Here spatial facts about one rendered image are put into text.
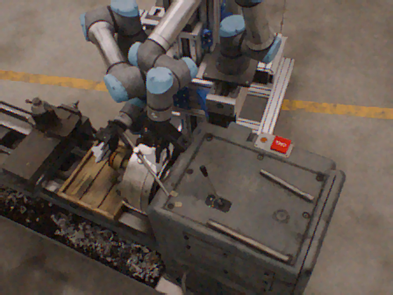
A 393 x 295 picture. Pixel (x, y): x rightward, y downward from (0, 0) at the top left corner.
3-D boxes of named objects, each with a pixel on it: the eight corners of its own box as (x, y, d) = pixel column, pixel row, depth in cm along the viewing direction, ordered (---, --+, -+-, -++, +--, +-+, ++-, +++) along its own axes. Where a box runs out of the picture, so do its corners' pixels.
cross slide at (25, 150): (87, 117, 219) (84, 111, 216) (32, 184, 199) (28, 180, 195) (59, 106, 224) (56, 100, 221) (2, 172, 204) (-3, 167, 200)
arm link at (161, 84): (180, 70, 127) (161, 83, 121) (179, 101, 134) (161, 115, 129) (158, 61, 130) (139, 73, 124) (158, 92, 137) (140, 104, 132)
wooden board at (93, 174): (155, 159, 210) (153, 154, 206) (115, 222, 192) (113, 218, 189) (103, 139, 219) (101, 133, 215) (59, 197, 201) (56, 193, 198)
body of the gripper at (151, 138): (152, 133, 148) (152, 104, 140) (175, 140, 145) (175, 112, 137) (140, 146, 143) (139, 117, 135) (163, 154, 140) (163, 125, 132)
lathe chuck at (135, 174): (183, 161, 198) (170, 128, 169) (152, 223, 187) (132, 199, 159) (166, 154, 200) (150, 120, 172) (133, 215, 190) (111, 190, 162)
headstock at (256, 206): (331, 212, 189) (352, 161, 156) (294, 318, 166) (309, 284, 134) (204, 163, 206) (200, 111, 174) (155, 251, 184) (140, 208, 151)
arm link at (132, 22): (146, 31, 202) (140, 5, 191) (117, 39, 200) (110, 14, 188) (137, 15, 208) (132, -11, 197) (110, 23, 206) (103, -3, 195)
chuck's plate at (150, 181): (190, 163, 197) (178, 131, 168) (159, 226, 186) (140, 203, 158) (183, 161, 198) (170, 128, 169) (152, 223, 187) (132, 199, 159)
